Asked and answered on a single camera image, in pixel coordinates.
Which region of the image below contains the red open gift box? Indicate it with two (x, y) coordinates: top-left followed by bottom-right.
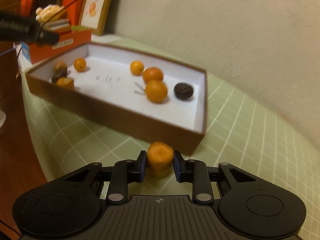
(21, 25), (92, 64)

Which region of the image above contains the dark round fruit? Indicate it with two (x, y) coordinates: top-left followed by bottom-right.
(174, 82), (194, 101)

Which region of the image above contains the wooden framed calligraphy picture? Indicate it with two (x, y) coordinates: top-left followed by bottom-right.
(78, 0), (112, 35)

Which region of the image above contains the green brown kiwi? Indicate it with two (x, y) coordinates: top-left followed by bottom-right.
(51, 68), (68, 83)

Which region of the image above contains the stack of grey books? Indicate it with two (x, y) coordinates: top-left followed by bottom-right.
(43, 18), (71, 33)

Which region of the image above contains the small orange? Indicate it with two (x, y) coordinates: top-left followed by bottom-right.
(73, 58), (87, 72)

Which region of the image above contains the brown shallow cardboard box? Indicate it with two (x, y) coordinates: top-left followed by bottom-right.
(25, 42), (207, 155)

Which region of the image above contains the large orange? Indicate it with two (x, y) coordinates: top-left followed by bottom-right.
(143, 67), (164, 84)

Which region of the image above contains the brown yellow round cake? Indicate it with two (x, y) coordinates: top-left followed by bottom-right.
(54, 61), (68, 74)

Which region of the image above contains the carrot piece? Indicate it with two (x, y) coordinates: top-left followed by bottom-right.
(147, 142), (174, 177)

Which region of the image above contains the yellow plush toy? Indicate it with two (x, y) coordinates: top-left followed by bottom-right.
(35, 4), (64, 23)

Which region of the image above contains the black power cable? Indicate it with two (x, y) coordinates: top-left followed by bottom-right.
(15, 0), (111, 61)

